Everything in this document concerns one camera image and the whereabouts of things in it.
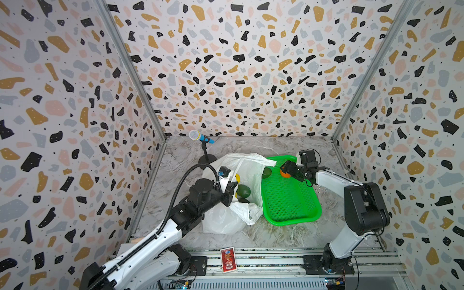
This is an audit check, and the orange tangerine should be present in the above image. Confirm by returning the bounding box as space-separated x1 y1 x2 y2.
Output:
280 170 291 178

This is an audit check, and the white plastic bag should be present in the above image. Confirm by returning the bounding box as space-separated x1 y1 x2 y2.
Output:
202 153 276 235

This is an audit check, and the dark brown avocado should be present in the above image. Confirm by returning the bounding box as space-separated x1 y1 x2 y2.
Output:
238 198 250 204

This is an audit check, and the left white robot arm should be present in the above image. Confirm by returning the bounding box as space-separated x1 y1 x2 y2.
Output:
79 177 238 290

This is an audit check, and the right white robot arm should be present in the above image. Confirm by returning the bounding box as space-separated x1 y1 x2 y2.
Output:
280 149 390 275

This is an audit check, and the green plastic perforated basket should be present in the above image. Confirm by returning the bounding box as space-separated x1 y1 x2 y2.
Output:
261 155 322 227

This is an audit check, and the dark green lime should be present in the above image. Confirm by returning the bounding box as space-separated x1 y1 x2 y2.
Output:
262 167 273 180

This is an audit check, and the red playing card box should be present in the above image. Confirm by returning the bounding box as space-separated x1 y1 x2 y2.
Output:
221 247 238 273

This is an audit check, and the blue microphone on stand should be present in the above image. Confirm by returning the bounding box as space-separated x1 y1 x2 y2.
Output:
188 130 217 164

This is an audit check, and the green circuit board left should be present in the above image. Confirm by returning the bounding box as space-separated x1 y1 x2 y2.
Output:
167 280 192 290

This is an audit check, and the circuit board right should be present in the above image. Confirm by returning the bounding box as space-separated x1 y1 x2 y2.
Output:
325 279 345 290

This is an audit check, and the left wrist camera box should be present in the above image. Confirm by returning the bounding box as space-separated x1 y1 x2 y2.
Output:
217 166 231 189

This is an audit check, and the black corrugated cable conduit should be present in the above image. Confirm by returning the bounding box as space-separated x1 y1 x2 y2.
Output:
86 162 220 290

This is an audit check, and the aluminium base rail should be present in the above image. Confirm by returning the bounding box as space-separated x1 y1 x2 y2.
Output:
108 247 403 290

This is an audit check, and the aluminium corner post right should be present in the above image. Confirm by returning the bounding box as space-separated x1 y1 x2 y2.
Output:
331 0 418 142

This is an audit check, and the aluminium corner post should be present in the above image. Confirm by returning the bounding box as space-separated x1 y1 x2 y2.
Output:
92 0 167 142
331 0 418 142

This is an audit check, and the aluminium corner post left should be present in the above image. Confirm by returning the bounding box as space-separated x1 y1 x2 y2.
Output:
92 0 167 142

